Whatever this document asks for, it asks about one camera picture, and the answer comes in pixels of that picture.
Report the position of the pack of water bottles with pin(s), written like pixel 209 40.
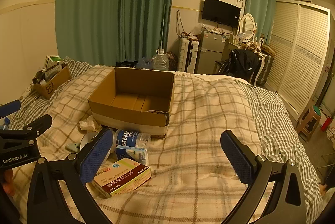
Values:
pixel 144 63

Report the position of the small brown carton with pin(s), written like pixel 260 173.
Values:
pixel 123 176

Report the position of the narrow green curtain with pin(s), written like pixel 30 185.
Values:
pixel 259 4

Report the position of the white louvred wardrobe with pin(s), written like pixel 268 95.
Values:
pixel 298 56

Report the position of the white tissue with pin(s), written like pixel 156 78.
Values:
pixel 89 125

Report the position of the red fire extinguisher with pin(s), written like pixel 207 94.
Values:
pixel 325 123

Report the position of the large clear water jug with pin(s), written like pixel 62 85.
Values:
pixel 160 61

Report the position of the black wall television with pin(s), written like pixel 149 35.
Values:
pixel 221 12

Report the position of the person's left hand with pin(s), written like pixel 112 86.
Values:
pixel 7 182

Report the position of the blue and white tissue packet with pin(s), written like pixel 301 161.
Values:
pixel 133 154

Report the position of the dressing table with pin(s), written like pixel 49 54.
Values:
pixel 233 44

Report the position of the green and white carton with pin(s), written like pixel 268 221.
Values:
pixel 54 59

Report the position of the brown suitcase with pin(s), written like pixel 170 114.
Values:
pixel 265 69

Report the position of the white oval mirror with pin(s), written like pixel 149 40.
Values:
pixel 247 25

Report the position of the clear plastic bag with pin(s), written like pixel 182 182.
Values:
pixel 196 29

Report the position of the white pole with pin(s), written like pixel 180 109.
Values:
pixel 162 30

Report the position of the white suitcase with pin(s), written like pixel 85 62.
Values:
pixel 187 55

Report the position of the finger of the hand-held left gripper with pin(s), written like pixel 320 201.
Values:
pixel 39 123
pixel 10 107

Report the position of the dark bag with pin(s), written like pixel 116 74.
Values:
pixel 125 64

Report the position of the grey checked bed sheet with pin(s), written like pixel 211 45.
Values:
pixel 274 121

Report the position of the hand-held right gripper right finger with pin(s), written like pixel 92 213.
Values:
pixel 238 158

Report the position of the silver small fridge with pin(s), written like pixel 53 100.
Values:
pixel 210 53

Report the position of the large cardboard box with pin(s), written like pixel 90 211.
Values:
pixel 130 108

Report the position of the brown plastic stool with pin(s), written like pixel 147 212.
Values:
pixel 308 121

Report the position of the wide green curtain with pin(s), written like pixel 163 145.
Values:
pixel 112 4

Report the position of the clear plastic bottle blue label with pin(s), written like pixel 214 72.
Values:
pixel 130 136

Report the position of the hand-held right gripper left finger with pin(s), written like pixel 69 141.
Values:
pixel 96 154

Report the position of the black jacket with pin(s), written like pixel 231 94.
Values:
pixel 242 63

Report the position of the small printed cardboard box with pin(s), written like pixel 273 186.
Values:
pixel 51 85

